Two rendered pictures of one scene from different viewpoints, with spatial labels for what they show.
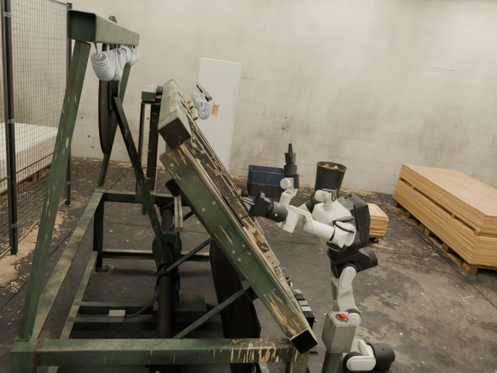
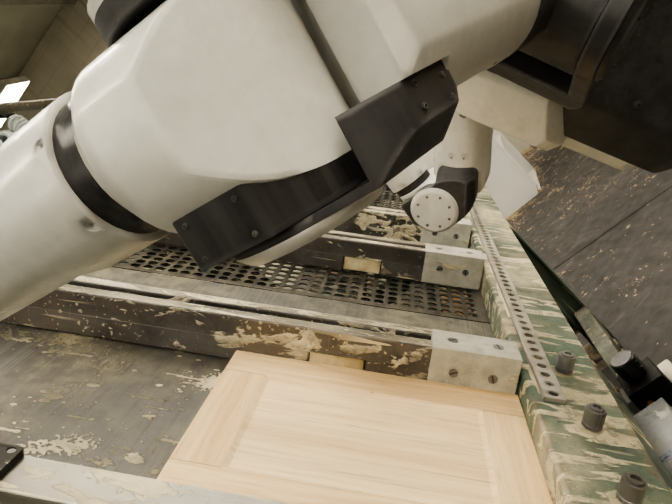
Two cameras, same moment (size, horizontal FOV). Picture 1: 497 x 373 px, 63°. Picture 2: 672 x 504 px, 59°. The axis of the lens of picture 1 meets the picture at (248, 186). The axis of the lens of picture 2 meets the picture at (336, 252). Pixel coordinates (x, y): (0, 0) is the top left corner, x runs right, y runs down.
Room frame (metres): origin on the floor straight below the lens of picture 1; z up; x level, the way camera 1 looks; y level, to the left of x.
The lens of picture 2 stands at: (1.62, -0.59, 1.32)
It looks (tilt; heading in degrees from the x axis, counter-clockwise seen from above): 7 degrees down; 30
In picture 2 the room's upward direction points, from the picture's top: 45 degrees counter-clockwise
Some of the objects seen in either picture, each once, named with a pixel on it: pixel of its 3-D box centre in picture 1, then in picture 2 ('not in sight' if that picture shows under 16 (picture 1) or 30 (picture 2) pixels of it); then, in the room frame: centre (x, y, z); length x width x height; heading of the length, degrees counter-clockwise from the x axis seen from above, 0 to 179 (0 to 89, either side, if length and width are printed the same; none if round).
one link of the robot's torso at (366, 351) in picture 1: (356, 354); not in sight; (2.41, -0.91, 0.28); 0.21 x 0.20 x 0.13; 103
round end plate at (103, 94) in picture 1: (114, 87); not in sight; (2.47, 0.88, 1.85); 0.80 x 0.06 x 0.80; 13
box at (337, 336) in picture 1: (338, 332); not in sight; (1.84, -0.57, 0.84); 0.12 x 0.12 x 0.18; 13
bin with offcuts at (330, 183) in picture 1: (328, 183); not in sight; (6.68, -1.32, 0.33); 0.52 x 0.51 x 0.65; 5
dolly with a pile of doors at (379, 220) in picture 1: (360, 220); not in sight; (5.41, -1.62, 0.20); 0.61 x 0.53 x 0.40; 5
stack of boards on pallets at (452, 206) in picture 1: (461, 213); not in sight; (5.85, -3.20, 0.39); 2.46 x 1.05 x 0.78; 5
